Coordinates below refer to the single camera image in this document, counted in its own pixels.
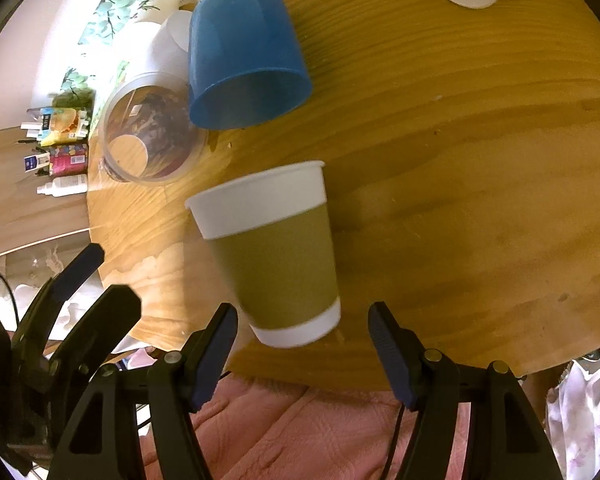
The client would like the black cable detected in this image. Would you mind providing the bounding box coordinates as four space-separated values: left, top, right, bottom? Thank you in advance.
380 402 407 480

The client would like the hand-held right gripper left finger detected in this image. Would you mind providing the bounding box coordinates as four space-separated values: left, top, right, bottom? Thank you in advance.
47 302 240 480

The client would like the clear plastic container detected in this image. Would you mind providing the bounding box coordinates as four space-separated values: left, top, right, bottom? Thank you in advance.
98 72 209 185

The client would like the translucent white plastic cup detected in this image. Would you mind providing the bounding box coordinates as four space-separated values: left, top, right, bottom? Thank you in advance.
129 9 194 81

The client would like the pink cloth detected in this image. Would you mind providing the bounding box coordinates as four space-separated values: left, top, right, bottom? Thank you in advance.
127 345 476 480

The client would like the paper cup with brown sleeve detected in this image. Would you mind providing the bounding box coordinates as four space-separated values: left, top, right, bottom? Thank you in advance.
184 160 342 349

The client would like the blue plastic cup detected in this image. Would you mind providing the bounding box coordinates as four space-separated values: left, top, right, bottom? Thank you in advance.
187 0 314 130

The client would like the pink patterned packet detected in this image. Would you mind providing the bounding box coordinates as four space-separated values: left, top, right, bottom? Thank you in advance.
47 143 90 177

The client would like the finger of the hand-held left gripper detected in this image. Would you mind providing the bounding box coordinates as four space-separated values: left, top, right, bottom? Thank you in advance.
42 284 142 398
11 243 105 361

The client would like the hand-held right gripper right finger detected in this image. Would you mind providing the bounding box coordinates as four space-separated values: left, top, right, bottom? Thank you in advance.
367 301 567 480

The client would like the white plastic bottle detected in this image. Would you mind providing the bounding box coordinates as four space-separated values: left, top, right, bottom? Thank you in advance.
36 175 89 198

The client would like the floral printed cloth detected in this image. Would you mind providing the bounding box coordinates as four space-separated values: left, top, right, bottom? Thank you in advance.
55 0 216 103

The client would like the white floral fabric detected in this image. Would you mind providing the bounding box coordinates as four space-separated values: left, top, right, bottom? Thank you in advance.
544 355 600 480

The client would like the yellow snack packet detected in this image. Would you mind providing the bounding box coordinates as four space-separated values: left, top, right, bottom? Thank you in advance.
40 108 90 146

